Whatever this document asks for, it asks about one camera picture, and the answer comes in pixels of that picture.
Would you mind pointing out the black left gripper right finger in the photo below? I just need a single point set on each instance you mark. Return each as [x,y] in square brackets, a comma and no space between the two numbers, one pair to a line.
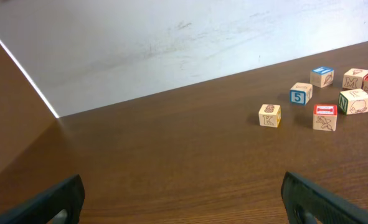
[307,202]

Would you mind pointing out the wooden block green letter N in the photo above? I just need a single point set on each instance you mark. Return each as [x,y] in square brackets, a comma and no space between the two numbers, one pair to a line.
[353,101]

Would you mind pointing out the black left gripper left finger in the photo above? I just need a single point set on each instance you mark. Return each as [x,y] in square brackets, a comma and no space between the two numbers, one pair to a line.
[67,196]

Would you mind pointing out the wooden block letter K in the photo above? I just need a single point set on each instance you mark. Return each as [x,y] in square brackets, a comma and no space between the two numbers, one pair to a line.
[270,115]

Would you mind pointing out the wooden block red top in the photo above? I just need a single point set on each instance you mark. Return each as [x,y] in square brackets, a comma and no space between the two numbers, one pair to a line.
[325,117]

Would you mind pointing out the wooden block letter M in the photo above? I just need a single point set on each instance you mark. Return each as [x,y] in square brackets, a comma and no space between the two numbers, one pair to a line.
[354,78]

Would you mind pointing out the wooden block blue number 5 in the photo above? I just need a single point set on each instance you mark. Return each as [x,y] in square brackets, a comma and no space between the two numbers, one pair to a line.
[301,93]

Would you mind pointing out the wooden block blue top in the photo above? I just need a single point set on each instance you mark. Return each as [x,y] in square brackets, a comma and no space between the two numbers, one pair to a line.
[322,76]

